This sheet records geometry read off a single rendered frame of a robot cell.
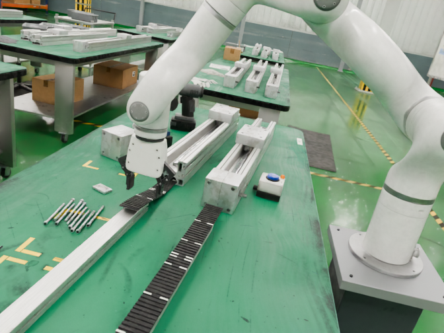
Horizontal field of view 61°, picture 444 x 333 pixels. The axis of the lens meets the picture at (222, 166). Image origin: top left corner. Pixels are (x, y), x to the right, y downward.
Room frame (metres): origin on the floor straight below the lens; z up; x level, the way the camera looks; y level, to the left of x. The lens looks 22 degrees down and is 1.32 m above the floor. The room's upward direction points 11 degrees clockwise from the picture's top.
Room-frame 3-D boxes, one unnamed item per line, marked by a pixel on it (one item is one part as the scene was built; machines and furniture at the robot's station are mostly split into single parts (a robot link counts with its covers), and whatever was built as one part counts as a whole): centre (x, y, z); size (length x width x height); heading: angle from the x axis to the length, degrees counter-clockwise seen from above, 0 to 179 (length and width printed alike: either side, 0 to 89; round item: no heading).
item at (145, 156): (0.92, 0.20, 0.95); 0.10 x 0.07 x 0.11; 79
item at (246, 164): (1.47, -0.10, 0.82); 0.80 x 0.10 x 0.09; 169
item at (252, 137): (1.47, -0.10, 0.87); 0.16 x 0.11 x 0.07; 169
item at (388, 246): (0.87, -0.47, 0.90); 0.19 x 0.19 x 0.18
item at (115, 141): (1.25, 0.36, 0.83); 0.11 x 0.10 x 0.10; 66
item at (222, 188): (1.03, -0.03, 0.83); 0.12 x 0.09 x 0.10; 79
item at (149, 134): (0.92, 0.20, 1.01); 0.09 x 0.08 x 0.03; 79
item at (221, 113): (1.75, 0.04, 0.87); 0.16 x 0.11 x 0.07; 169
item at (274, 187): (1.17, -0.17, 0.81); 0.10 x 0.08 x 0.06; 79
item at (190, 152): (1.50, 0.08, 0.82); 0.80 x 0.10 x 0.09; 169
